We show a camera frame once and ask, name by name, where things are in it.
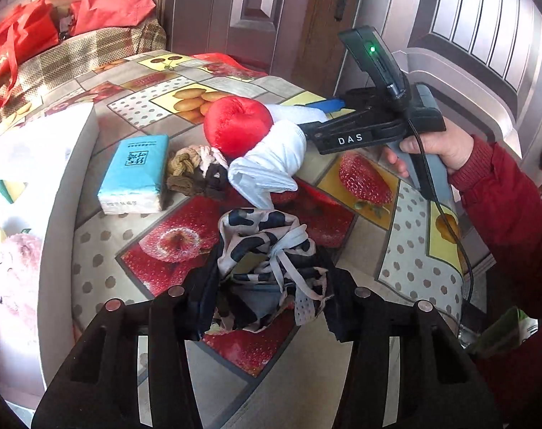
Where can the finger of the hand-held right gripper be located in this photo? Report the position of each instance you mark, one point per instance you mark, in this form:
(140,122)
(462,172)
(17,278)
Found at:
(342,138)
(331,105)

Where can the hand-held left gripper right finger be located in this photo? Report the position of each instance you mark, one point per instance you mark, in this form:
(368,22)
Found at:
(373,321)

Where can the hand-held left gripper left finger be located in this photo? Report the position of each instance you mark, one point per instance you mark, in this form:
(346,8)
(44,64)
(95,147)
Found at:
(172,321)

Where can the black white patterned cloth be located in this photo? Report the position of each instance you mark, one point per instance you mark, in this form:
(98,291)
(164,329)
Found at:
(253,232)

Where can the white box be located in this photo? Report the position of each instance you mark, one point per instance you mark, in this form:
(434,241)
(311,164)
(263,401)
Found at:
(60,214)

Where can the person's right forearm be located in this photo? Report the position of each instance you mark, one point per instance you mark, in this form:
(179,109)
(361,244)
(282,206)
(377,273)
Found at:
(508,214)

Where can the person's right hand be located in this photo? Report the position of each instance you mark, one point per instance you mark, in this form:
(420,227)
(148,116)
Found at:
(449,145)

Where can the fruit print tablecloth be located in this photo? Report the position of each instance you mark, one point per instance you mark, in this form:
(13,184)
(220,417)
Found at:
(118,241)

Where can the brown metal door leaf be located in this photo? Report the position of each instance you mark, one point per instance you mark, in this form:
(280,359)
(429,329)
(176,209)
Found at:
(257,9)
(476,31)

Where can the red gift bag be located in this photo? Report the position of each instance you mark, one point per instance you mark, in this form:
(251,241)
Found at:
(226,60)

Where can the pale pink knotted stocking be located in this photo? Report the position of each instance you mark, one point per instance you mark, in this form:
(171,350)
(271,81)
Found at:
(210,154)

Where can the green white packet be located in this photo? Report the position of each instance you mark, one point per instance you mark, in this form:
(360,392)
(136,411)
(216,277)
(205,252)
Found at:
(505,330)

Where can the dark brown knotted stocking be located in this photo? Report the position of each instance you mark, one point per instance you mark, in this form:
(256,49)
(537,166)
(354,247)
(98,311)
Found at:
(210,183)

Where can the teal tissue packet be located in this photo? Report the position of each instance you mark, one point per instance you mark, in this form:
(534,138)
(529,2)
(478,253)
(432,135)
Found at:
(134,172)

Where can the tan knotted stocking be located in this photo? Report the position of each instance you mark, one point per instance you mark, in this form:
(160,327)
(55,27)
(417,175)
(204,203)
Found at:
(181,165)

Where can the person's red jacket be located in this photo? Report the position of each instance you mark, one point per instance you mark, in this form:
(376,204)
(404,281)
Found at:
(521,380)

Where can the pink plush toy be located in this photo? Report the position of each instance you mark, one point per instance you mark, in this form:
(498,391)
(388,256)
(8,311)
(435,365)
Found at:
(16,254)

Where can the clear plastic bag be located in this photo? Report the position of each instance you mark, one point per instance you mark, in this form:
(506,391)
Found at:
(25,147)

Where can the red fabric bag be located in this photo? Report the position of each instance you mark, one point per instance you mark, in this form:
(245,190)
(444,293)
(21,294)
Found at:
(114,0)

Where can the plaid cushion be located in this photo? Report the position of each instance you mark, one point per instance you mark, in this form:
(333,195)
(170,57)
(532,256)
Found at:
(74,62)

